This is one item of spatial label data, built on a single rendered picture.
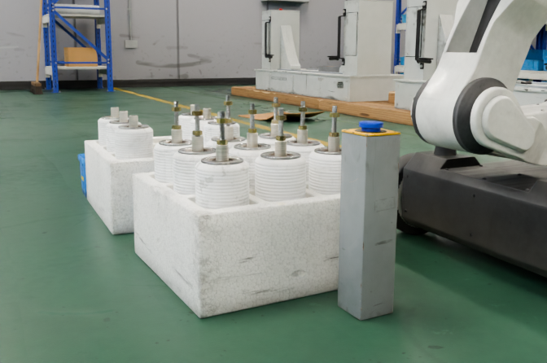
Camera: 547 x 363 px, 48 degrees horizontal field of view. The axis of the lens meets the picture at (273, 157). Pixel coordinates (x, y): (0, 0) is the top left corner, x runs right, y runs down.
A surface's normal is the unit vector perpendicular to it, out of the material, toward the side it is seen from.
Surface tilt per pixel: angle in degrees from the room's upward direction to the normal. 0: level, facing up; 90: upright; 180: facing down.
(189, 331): 0
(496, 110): 90
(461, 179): 46
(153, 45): 90
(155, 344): 0
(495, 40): 90
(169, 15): 90
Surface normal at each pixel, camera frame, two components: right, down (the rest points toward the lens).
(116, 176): 0.43, 0.16
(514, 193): -0.64, -0.63
